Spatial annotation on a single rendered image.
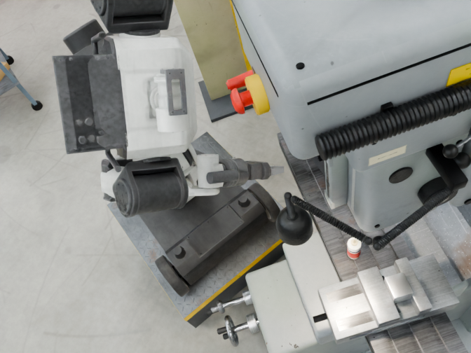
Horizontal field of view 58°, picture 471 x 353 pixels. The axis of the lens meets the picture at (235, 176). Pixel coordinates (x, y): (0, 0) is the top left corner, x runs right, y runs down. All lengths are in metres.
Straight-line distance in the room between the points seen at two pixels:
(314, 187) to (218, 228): 0.53
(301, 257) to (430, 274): 0.42
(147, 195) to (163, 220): 1.04
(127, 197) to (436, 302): 0.87
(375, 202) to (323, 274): 0.66
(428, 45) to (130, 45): 0.61
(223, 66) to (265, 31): 2.37
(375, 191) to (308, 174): 0.77
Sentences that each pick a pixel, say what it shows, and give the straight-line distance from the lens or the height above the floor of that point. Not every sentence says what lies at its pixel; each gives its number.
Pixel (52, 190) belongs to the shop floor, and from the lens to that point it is 3.21.
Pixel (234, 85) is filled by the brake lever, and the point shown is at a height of 1.70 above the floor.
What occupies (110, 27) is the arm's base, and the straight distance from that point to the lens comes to 0.96.
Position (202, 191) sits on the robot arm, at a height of 1.18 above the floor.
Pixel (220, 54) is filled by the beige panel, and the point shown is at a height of 0.40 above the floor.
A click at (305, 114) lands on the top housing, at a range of 0.51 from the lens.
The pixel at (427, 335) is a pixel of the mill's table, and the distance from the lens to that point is 1.38.
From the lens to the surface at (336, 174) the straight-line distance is 0.88.
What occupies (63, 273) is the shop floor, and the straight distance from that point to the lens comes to 2.85.
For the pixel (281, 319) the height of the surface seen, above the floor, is 0.70.
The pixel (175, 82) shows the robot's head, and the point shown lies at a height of 1.67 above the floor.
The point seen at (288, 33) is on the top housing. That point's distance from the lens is 0.54.
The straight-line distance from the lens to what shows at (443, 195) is 0.76.
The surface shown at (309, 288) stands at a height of 0.82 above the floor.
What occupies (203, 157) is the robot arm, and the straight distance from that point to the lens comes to 1.26.
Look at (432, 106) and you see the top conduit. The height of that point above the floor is 1.80.
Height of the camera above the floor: 2.23
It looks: 56 degrees down
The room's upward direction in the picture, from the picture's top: 22 degrees counter-clockwise
